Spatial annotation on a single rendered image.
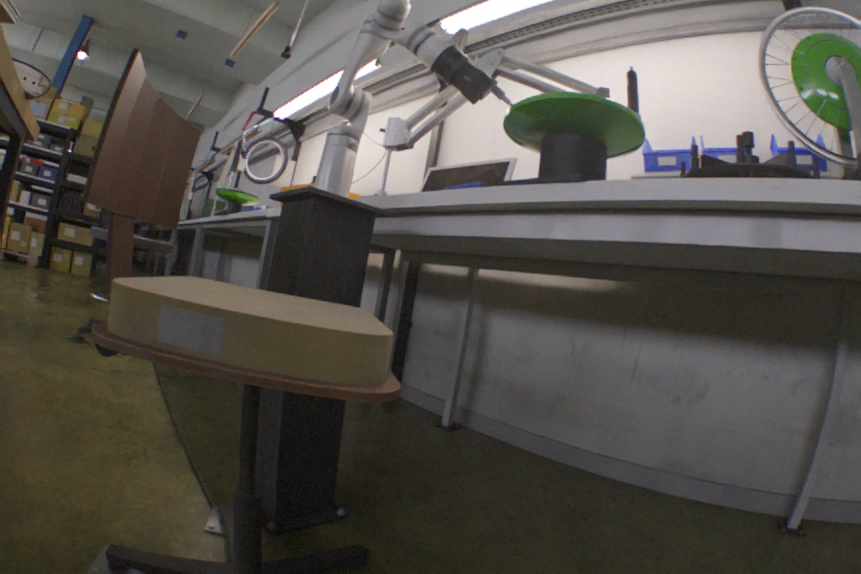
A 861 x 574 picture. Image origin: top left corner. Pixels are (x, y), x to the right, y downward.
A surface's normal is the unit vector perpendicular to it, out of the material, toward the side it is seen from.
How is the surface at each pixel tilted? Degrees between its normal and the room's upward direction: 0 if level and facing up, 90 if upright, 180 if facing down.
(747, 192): 90
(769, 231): 90
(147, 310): 90
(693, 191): 90
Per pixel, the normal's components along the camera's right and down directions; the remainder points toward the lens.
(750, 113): -0.69, -0.18
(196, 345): 0.28, -0.05
